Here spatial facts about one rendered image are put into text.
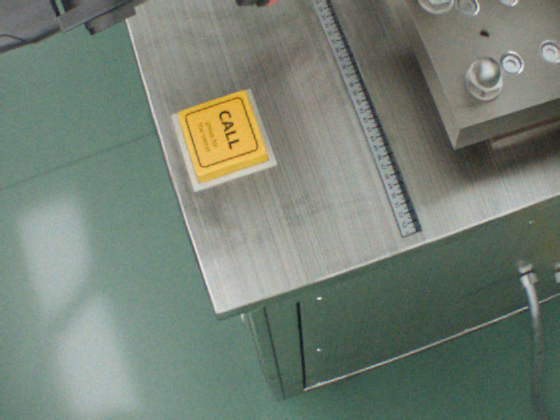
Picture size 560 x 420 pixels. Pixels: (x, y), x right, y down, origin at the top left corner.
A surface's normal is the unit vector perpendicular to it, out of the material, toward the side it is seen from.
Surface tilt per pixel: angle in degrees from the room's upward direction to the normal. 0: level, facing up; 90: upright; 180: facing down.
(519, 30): 0
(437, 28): 0
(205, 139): 0
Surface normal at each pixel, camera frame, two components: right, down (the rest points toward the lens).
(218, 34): -0.03, -0.26
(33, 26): 0.10, 0.15
